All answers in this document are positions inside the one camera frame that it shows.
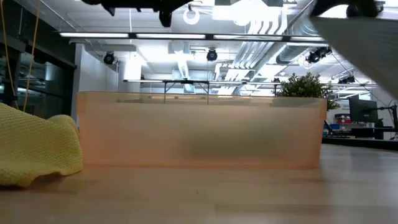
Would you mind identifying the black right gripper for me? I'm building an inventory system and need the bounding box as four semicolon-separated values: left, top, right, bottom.
310;0;385;19

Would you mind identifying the distant black framed table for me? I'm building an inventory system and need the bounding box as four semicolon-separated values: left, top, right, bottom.
162;80;211;105

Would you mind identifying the black computer monitor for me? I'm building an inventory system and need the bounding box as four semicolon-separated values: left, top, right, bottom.
348;98;379;124

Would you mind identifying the dark distant desk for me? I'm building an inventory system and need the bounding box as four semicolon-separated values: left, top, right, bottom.
322;126;398;152

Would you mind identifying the black track spotlight cluster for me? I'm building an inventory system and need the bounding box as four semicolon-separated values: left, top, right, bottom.
306;45;333;64
338;75;356;85

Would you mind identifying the blue storage box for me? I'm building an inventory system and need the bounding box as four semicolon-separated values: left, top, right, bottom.
326;123;349;131

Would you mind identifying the orange translucent plastic bin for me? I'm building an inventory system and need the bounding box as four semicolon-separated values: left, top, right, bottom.
76;91;328;170

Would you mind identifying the black ceiling light rail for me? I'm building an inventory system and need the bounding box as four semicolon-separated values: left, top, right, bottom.
58;32;327;44

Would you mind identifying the white cable ring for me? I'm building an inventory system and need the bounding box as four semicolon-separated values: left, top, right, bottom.
182;7;200;26

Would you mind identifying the yellow cable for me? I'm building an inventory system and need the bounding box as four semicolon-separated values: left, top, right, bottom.
0;0;41;113

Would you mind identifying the potted green plant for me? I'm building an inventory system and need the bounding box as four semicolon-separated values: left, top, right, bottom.
275;72;340;111

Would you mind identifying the grey waffle microfiber towel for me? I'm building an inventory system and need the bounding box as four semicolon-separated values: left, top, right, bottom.
309;16;398;101

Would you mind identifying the crumpled yellow microfiber towel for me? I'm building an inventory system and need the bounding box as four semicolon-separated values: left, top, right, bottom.
0;102;84;187

